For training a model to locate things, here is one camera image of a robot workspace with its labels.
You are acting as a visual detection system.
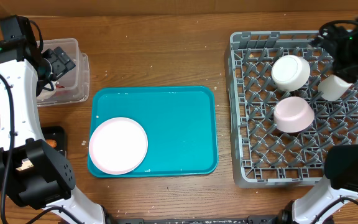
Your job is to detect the large white plate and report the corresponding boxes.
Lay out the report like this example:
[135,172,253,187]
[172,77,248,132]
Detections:
[89,117,149,175]

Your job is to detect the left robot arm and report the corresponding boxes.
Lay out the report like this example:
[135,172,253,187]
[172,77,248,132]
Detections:
[0,15,112,224]

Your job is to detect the white napkin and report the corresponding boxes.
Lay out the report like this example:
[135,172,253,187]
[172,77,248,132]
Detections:
[37,90,56,101]

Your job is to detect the teal plastic tray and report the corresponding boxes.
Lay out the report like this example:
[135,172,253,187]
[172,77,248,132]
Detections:
[89,86,219,177]

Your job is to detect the white cup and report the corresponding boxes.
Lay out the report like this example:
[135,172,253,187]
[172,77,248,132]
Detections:
[318,75,352,101]

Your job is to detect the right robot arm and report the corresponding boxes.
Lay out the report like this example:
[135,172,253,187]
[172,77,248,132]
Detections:
[272,19,358,223]

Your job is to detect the grey dishwasher rack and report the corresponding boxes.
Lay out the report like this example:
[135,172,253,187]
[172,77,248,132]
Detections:
[225,30,358,188]

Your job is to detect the clear plastic bin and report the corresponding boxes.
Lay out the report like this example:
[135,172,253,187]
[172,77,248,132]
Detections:
[37,38,90,107]

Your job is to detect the orange carrot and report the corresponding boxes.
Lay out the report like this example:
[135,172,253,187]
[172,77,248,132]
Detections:
[46,139,57,148]

